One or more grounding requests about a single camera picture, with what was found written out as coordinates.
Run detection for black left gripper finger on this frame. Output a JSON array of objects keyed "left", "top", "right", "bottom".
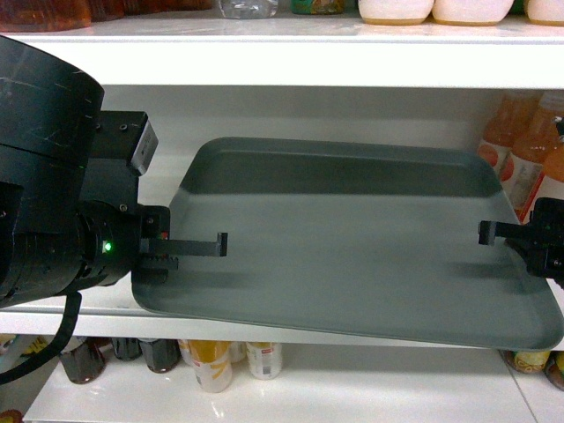
[
  {"left": 141, "top": 233, "right": 228, "bottom": 257},
  {"left": 141, "top": 256, "right": 179, "bottom": 271}
]

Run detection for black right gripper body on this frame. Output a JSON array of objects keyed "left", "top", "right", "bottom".
[{"left": 506, "top": 197, "right": 563, "bottom": 279}]

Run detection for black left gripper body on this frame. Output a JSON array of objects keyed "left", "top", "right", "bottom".
[{"left": 77, "top": 201, "right": 170, "bottom": 286}]

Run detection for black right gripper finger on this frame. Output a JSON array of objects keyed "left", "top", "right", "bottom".
[{"left": 479, "top": 220, "right": 533, "bottom": 245}]

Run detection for grey silver rectangular tray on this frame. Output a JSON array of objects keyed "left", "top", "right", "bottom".
[{"left": 132, "top": 137, "right": 563, "bottom": 351}]

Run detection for dark cola bottle middle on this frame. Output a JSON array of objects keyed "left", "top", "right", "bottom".
[{"left": 110, "top": 338, "right": 142, "bottom": 361}]

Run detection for dark cola bottle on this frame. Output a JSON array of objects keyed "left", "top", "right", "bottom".
[
  {"left": 110, "top": 338, "right": 142, "bottom": 361},
  {"left": 138, "top": 338, "right": 181, "bottom": 374},
  {"left": 58, "top": 337, "right": 106, "bottom": 384}
]

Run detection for dark cola bottle right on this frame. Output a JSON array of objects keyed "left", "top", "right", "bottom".
[{"left": 138, "top": 338, "right": 181, "bottom": 374}]

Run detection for orange juice bottle front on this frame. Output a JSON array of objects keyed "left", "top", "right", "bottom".
[{"left": 518, "top": 136, "right": 564, "bottom": 224}]

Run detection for orange juice bottle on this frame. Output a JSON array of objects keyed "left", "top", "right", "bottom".
[
  {"left": 518, "top": 136, "right": 564, "bottom": 224},
  {"left": 477, "top": 90, "right": 541, "bottom": 180},
  {"left": 501, "top": 90, "right": 563, "bottom": 215}
]

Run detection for green yellow canned goods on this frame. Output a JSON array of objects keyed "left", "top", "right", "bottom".
[{"left": 500, "top": 350, "right": 563, "bottom": 390}]

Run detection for yellow white drink bottle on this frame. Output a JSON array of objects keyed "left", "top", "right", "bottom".
[{"left": 189, "top": 340, "right": 233, "bottom": 393}]

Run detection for orange juice bottle middle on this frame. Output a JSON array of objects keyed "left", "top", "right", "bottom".
[{"left": 501, "top": 90, "right": 563, "bottom": 215}]

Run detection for white labelled drink bottle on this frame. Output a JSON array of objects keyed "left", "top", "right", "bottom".
[{"left": 246, "top": 342, "right": 283, "bottom": 381}]

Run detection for dark cola bottle left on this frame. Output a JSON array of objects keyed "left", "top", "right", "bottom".
[{"left": 58, "top": 337, "right": 106, "bottom": 384}]

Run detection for orange juice bottle rear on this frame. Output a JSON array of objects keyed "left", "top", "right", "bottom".
[{"left": 477, "top": 90, "right": 541, "bottom": 180}]

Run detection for white metal store shelf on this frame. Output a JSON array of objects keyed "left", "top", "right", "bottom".
[{"left": 1, "top": 11, "right": 563, "bottom": 422}]

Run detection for white round container middle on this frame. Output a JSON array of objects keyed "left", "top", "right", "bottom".
[{"left": 432, "top": 0, "right": 513, "bottom": 26}]

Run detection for white round container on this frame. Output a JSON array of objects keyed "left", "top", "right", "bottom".
[
  {"left": 432, "top": 0, "right": 513, "bottom": 26},
  {"left": 524, "top": 0, "right": 564, "bottom": 26},
  {"left": 358, "top": 0, "right": 434, "bottom": 26}
]

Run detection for white round container right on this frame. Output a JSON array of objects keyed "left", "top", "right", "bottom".
[{"left": 524, "top": 0, "right": 564, "bottom": 26}]

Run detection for clear plastic water bottle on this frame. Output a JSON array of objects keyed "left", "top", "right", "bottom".
[{"left": 218, "top": 0, "right": 278, "bottom": 19}]

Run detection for red brown packaged goods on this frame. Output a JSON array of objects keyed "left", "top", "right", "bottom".
[{"left": 1, "top": 0, "right": 92, "bottom": 33}]

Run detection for white round container left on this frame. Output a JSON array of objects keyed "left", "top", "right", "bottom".
[{"left": 358, "top": 0, "right": 434, "bottom": 26}]

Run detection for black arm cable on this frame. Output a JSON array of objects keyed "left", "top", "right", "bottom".
[{"left": 0, "top": 290, "right": 84, "bottom": 387}]

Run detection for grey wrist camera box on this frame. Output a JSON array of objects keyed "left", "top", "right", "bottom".
[{"left": 130, "top": 120, "right": 159, "bottom": 176}]

